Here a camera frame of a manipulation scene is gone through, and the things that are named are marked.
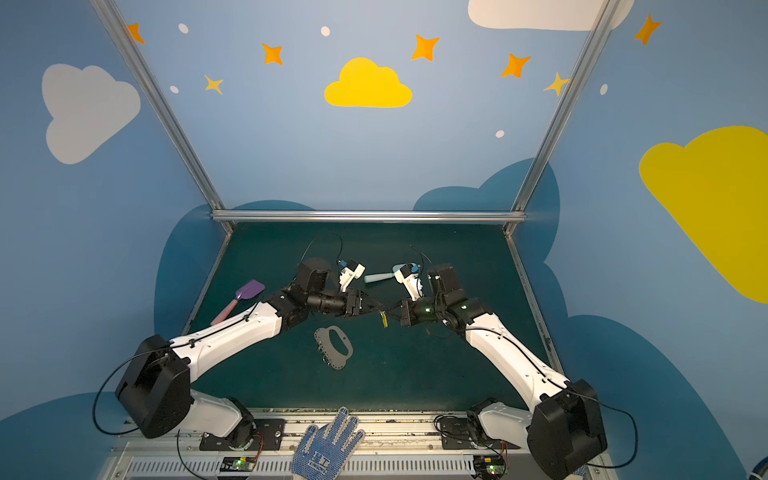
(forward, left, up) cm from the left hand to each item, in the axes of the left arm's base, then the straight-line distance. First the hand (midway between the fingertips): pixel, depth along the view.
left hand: (380, 310), depth 74 cm
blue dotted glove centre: (-28, +13, -21) cm, 38 cm away
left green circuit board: (-31, +34, -22) cm, 51 cm away
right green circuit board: (-30, -27, -22) cm, 46 cm away
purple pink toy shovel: (+18, +47, -20) cm, 54 cm away
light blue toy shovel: (+25, 0, -20) cm, 32 cm away
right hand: (+2, -2, -3) cm, 4 cm away
